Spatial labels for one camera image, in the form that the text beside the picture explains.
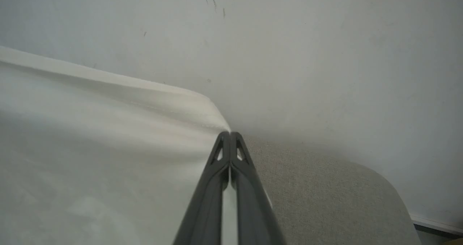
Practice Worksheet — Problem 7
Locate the black and white shirt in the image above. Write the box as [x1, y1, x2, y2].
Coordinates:
[0, 46, 272, 245]

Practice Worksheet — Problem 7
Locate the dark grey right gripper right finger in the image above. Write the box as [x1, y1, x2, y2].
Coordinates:
[230, 131, 286, 245]

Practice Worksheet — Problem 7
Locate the white wall baseboard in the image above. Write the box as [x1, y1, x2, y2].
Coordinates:
[411, 215, 463, 238]

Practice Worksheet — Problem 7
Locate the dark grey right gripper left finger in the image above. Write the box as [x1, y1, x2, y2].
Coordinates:
[173, 131, 231, 245]

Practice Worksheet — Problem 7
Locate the beige woven cloth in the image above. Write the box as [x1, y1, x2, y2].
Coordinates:
[237, 135, 422, 245]

